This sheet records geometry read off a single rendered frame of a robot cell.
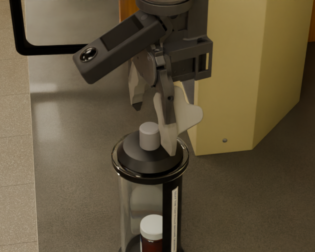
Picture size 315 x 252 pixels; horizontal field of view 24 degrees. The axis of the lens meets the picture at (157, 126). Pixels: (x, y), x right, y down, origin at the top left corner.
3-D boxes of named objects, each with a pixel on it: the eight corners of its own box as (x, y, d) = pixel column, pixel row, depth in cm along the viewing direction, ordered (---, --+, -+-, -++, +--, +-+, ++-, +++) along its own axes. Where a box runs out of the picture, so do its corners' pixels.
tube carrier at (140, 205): (197, 272, 112) (202, 164, 99) (132, 294, 108) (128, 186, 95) (168, 226, 120) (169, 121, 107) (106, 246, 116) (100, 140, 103)
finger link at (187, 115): (213, 149, 94) (201, 80, 92) (172, 161, 92) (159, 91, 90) (203, 146, 97) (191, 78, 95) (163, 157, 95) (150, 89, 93)
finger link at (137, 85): (168, 103, 105) (182, 68, 97) (130, 113, 103) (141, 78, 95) (160, 85, 106) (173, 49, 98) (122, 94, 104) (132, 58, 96)
